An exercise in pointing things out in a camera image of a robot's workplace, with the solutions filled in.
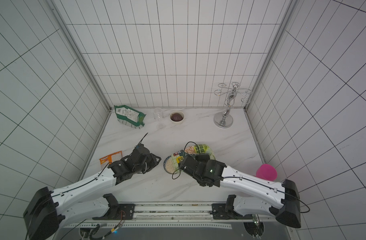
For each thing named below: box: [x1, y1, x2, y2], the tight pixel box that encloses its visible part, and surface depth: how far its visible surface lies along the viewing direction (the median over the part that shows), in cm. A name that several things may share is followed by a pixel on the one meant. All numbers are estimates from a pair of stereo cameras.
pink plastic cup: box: [255, 163, 278, 182], surface depth 73 cm
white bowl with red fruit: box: [169, 110, 185, 124], surface depth 109 cm
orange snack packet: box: [99, 150, 123, 170], surface depth 92 cm
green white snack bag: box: [114, 104, 147, 129], surface depth 103 cm
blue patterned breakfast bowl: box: [163, 155, 180, 175], surface depth 85 cm
